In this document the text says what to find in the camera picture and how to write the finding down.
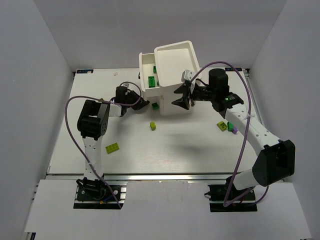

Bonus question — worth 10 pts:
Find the green small lego brick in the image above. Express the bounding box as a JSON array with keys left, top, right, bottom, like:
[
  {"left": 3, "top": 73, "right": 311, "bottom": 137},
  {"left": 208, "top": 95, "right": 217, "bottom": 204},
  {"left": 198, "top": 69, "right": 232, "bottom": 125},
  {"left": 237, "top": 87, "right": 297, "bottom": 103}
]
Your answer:
[{"left": 151, "top": 102, "right": 160, "bottom": 110}]

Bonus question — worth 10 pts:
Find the green lego plate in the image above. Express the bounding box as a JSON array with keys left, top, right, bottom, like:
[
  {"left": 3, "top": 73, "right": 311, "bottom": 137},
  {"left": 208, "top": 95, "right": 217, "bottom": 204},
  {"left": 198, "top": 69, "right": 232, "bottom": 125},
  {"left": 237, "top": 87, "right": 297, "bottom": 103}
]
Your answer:
[{"left": 148, "top": 76, "right": 156, "bottom": 88}]

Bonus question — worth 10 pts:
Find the purple round lego piece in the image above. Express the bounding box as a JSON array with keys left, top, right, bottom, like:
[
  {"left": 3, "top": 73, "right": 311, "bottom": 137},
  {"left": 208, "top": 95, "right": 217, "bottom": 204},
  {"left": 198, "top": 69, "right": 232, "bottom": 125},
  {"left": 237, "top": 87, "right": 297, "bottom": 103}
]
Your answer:
[{"left": 231, "top": 126, "right": 238, "bottom": 134}]

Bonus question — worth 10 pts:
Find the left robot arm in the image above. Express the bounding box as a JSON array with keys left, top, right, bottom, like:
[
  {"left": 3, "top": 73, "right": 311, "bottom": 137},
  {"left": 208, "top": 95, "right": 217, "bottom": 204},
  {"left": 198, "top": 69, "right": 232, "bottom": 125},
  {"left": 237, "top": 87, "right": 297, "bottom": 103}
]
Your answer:
[{"left": 77, "top": 83, "right": 150, "bottom": 181}]

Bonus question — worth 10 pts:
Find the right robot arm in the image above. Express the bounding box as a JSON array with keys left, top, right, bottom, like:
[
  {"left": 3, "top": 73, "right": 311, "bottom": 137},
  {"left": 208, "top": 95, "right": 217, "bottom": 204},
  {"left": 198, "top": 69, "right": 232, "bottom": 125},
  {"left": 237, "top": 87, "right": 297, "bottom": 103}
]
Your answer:
[{"left": 172, "top": 68, "right": 296, "bottom": 191}]

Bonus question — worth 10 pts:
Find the lime small lego brick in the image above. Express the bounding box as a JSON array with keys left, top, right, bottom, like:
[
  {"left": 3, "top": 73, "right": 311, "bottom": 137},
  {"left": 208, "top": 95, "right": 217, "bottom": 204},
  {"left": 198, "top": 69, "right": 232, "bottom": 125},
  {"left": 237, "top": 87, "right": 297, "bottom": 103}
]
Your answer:
[{"left": 149, "top": 121, "right": 156, "bottom": 131}]

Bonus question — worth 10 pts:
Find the blue corner sticker right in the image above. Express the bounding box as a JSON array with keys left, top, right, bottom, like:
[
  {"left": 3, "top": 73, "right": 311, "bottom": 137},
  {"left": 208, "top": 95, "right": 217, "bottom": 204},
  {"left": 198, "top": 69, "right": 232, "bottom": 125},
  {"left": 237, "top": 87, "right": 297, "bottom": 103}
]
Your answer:
[{"left": 224, "top": 67, "right": 243, "bottom": 72}]

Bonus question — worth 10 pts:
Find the blue corner sticker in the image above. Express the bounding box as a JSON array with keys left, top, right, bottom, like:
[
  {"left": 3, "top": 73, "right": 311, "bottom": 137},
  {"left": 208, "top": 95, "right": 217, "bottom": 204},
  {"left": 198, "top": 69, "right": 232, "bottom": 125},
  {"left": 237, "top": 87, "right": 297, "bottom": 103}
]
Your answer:
[
  {"left": 76, "top": 69, "right": 94, "bottom": 74},
  {"left": 224, "top": 67, "right": 243, "bottom": 72}
]

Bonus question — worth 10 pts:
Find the lime sloped lego brick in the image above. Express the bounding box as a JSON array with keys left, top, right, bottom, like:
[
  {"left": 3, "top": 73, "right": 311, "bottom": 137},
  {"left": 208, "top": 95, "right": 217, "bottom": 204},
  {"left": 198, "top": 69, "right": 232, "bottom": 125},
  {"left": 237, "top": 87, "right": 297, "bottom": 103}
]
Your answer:
[{"left": 216, "top": 121, "right": 228, "bottom": 132}]

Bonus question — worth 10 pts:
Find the lime long lego brick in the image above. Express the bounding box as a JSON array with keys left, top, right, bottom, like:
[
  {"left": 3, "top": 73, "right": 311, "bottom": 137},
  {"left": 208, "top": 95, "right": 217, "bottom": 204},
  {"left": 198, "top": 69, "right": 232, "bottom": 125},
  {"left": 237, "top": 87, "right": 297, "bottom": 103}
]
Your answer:
[{"left": 105, "top": 142, "right": 120, "bottom": 154}]

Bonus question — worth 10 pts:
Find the blue corner sticker left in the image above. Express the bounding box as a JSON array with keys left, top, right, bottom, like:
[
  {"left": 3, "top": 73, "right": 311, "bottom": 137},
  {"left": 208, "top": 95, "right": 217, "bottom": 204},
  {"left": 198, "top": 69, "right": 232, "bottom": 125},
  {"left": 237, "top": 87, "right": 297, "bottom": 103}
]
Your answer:
[{"left": 76, "top": 69, "right": 94, "bottom": 74}]

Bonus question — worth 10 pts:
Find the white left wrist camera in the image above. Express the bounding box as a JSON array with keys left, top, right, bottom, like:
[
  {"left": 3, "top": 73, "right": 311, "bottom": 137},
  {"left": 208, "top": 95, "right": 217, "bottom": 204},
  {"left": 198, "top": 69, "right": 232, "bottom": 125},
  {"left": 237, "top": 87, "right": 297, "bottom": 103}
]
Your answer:
[{"left": 121, "top": 83, "right": 130, "bottom": 88}]

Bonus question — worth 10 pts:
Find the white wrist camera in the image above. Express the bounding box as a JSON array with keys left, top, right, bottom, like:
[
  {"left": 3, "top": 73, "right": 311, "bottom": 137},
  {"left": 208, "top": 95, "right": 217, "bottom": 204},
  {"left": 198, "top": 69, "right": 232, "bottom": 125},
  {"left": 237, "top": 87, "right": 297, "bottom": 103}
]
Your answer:
[
  {"left": 121, "top": 83, "right": 130, "bottom": 88},
  {"left": 181, "top": 69, "right": 195, "bottom": 87}
]

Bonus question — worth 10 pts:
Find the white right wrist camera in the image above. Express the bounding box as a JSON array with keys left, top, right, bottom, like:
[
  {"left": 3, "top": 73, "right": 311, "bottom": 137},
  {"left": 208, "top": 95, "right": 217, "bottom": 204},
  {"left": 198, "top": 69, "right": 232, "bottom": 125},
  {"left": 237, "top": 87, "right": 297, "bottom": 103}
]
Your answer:
[{"left": 181, "top": 69, "right": 195, "bottom": 87}]

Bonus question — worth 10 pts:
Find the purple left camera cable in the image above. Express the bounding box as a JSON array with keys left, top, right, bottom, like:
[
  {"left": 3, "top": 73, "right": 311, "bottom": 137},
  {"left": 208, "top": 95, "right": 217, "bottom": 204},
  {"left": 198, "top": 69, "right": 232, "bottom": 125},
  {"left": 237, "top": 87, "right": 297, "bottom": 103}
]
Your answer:
[{"left": 64, "top": 81, "right": 143, "bottom": 210}]

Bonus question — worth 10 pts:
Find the purple camera cable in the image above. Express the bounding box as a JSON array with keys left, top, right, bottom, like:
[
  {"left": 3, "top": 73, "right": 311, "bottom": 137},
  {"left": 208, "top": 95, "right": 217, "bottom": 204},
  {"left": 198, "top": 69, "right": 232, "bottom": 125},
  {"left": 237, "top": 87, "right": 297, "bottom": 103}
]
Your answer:
[
  {"left": 64, "top": 81, "right": 143, "bottom": 210},
  {"left": 189, "top": 61, "right": 270, "bottom": 208}
]

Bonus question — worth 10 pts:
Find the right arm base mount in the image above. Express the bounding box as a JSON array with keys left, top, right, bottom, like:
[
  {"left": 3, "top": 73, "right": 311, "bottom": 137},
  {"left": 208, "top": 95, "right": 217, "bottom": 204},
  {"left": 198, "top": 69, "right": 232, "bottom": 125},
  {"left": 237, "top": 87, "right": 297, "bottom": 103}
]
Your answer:
[{"left": 204, "top": 182, "right": 258, "bottom": 213}]

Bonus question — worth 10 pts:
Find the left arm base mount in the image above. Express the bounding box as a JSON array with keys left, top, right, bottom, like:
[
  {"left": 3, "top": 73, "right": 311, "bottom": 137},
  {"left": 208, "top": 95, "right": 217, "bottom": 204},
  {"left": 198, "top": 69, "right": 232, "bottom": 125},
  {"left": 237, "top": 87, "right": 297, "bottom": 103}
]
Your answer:
[{"left": 73, "top": 177, "right": 126, "bottom": 210}]

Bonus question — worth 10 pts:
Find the aluminium table front rail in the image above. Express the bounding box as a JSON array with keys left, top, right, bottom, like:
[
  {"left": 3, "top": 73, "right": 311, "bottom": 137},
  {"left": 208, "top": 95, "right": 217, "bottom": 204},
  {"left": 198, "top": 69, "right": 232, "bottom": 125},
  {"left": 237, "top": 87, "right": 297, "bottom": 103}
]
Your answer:
[{"left": 46, "top": 172, "right": 236, "bottom": 185}]

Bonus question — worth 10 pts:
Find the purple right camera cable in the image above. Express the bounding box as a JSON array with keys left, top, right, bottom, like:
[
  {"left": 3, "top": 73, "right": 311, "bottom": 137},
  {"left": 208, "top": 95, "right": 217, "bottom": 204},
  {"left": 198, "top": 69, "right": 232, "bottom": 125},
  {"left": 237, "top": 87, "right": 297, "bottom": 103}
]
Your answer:
[{"left": 189, "top": 61, "right": 270, "bottom": 208}]

